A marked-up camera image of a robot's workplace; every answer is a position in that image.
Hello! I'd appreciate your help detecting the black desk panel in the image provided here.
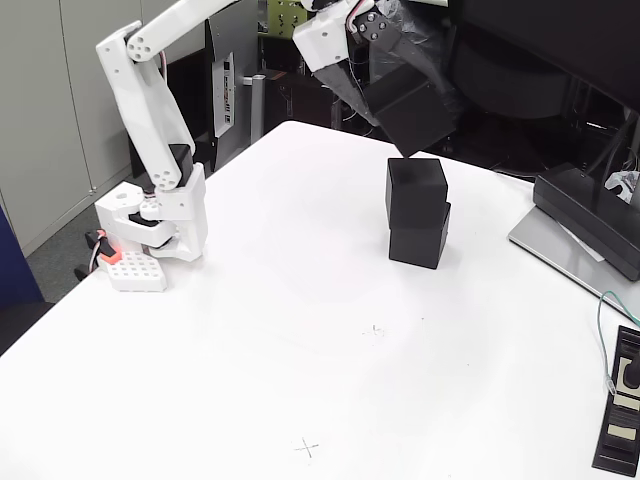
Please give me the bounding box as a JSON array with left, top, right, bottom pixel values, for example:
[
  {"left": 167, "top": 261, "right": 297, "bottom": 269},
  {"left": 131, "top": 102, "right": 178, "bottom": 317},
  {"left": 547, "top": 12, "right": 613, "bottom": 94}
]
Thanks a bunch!
[{"left": 167, "top": 49, "right": 217, "bottom": 172}]

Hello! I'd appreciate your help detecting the blue partition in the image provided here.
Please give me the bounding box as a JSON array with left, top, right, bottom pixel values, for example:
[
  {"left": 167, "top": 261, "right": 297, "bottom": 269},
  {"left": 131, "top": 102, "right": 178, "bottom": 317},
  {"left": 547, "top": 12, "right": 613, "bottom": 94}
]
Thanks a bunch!
[{"left": 0, "top": 202, "right": 46, "bottom": 306}]

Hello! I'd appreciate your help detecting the crumpled white plastic bag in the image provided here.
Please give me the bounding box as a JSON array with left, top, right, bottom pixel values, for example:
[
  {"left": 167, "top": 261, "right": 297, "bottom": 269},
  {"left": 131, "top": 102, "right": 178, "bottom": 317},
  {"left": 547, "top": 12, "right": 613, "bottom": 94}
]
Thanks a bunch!
[{"left": 604, "top": 170, "right": 640, "bottom": 204}]

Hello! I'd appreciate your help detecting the black docking box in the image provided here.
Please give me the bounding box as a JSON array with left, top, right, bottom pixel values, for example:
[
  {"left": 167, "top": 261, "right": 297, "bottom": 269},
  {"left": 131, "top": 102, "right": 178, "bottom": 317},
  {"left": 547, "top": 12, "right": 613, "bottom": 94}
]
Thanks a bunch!
[{"left": 532, "top": 162, "right": 640, "bottom": 282}]

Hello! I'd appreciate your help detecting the green cable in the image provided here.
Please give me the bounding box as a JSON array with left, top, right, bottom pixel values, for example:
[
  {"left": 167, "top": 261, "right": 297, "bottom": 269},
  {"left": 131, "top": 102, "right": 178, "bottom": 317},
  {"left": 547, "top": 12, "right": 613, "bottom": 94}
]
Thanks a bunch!
[{"left": 596, "top": 289, "right": 640, "bottom": 396}]

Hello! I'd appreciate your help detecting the black device with labels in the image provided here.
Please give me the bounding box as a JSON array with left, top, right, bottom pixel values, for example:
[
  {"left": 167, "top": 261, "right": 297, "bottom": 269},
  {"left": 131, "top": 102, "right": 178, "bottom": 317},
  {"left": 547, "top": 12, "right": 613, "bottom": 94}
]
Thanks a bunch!
[{"left": 591, "top": 324, "right": 640, "bottom": 477}]

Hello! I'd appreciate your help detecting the green perforated board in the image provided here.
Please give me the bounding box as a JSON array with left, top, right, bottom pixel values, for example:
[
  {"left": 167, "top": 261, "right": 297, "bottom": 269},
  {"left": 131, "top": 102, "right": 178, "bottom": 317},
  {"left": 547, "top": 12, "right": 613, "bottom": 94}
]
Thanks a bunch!
[{"left": 264, "top": 0, "right": 312, "bottom": 41}]

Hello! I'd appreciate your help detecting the grey metal cabinet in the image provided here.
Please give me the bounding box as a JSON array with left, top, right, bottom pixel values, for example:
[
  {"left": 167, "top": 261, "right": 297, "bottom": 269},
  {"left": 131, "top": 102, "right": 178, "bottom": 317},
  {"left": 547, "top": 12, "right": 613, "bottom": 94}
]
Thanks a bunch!
[{"left": 0, "top": 0, "right": 206, "bottom": 256}]

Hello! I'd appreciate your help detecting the black cube block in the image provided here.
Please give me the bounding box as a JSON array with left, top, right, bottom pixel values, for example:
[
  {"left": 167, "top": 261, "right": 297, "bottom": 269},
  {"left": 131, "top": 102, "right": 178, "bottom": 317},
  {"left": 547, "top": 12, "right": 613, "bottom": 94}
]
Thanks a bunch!
[
  {"left": 388, "top": 202, "right": 452, "bottom": 272},
  {"left": 384, "top": 157, "right": 449, "bottom": 232},
  {"left": 364, "top": 64, "right": 459, "bottom": 159}
]

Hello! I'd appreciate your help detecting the silver monitor stand base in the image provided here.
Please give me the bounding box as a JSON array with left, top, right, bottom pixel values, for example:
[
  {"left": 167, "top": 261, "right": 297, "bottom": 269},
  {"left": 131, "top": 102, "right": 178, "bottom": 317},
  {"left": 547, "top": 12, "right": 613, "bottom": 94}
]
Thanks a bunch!
[{"left": 508, "top": 203, "right": 640, "bottom": 321}]

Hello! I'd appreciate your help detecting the black box with orange mark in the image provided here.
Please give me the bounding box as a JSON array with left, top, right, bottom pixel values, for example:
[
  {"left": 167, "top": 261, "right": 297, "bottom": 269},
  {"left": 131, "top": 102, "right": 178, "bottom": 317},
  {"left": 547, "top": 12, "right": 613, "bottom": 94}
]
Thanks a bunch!
[{"left": 264, "top": 69, "right": 346, "bottom": 130}]

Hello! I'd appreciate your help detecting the black monitor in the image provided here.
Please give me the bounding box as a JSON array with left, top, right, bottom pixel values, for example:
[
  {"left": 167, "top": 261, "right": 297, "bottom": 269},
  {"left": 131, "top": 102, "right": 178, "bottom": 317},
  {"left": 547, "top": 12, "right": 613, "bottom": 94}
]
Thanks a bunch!
[{"left": 452, "top": 0, "right": 640, "bottom": 114}]

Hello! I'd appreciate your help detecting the grey metal post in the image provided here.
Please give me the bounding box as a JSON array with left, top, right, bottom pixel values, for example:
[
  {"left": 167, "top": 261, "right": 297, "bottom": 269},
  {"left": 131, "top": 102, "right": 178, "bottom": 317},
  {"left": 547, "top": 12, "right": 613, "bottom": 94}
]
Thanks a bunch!
[{"left": 249, "top": 74, "right": 267, "bottom": 140}]

